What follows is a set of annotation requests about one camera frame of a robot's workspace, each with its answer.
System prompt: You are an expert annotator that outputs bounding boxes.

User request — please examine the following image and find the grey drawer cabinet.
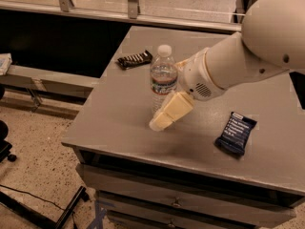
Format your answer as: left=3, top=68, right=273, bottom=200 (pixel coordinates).
left=60, top=26, right=305, bottom=229

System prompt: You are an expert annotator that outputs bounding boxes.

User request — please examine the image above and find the grey low bench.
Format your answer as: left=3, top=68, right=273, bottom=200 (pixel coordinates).
left=0, top=65, right=99, bottom=104

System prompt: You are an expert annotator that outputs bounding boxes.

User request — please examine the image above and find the dark chocolate bar wrapper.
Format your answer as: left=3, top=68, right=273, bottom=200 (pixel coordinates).
left=117, top=51, right=153, bottom=70

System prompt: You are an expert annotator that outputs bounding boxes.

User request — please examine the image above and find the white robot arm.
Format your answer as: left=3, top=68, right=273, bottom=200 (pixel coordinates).
left=150, top=0, right=305, bottom=131

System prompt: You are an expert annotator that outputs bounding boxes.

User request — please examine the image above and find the black floor cable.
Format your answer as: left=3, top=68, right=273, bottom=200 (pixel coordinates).
left=0, top=183, right=67, bottom=212

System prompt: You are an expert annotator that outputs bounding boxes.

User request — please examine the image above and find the blue snack bar packet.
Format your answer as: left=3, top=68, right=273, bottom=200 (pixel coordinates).
left=214, top=112, right=256, bottom=156

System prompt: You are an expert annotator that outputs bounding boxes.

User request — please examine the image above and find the white object on bench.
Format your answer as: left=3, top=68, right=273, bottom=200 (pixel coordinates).
left=0, top=53, right=12, bottom=75

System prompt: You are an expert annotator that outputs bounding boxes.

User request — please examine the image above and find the metal railing frame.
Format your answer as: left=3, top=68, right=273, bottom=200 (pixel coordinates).
left=0, top=0, right=245, bottom=32

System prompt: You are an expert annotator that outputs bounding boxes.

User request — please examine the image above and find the black office chair base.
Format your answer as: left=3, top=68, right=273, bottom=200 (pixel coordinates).
left=0, top=84, right=18, bottom=164

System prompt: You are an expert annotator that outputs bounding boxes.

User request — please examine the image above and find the black stand leg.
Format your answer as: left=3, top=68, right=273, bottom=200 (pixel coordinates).
left=0, top=185, right=91, bottom=229

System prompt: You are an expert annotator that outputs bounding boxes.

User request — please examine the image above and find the clear plastic water bottle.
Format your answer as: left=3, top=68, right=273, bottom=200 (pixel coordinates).
left=150, top=45, right=178, bottom=113

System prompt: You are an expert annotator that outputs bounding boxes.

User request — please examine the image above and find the white gripper with vent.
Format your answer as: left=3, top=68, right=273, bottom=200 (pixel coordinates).
left=149, top=48, right=225, bottom=132

